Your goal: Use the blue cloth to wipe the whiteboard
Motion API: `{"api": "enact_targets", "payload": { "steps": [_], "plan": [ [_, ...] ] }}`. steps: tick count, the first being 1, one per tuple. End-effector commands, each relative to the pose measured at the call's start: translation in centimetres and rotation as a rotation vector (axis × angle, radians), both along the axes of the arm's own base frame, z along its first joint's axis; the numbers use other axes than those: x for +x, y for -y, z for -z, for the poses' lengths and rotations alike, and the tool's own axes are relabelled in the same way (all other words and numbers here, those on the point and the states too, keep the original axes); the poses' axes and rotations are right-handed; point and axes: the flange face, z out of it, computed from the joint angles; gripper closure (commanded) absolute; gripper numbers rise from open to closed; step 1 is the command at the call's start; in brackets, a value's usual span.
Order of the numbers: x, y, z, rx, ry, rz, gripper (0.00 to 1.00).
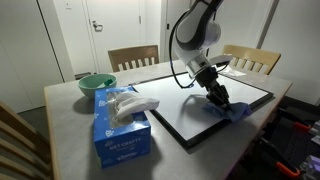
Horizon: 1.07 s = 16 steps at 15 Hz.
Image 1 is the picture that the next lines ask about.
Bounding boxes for aluminium mounting rail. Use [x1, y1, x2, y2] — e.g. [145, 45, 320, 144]
[299, 154, 320, 180]

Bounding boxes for blue tissue box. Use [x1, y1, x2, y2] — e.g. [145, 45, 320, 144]
[92, 85, 152, 170]

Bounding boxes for green bowl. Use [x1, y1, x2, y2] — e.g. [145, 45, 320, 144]
[77, 73, 118, 100]

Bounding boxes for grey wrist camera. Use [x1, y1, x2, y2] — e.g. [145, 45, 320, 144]
[209, 54, 234, 68]

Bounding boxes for black clamp orange handle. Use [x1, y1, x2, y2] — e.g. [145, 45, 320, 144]
[258, 136, 302, 179]
[278, 108, 314, 134]

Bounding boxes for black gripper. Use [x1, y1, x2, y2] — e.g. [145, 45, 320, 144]
[194, 66, 235, 113]

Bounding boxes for blue microfibre cloth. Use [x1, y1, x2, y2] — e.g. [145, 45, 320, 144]
[202, 101, 253, 123]

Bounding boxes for silver door lever handle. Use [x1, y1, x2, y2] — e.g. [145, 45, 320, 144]
[91, 20, 104, 33]

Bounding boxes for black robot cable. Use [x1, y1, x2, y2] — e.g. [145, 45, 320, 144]
[168, 12, 198, 90]

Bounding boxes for dark brown wooden chair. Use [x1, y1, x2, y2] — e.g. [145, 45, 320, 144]
[107, 44, 160, 74]

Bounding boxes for light wooden chair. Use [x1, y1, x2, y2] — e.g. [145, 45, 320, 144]
[221, 44, 282, 76]
[0, 100, 54, 180]

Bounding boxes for crumpled white paper towel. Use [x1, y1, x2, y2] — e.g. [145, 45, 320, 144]
[226, 66, 248, 78]

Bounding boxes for black framed whiteboard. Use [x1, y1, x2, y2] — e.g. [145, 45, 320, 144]
[130, 68, 275, 148]

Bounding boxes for white tissue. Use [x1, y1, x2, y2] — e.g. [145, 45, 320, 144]
[107, 90, 160, 122]

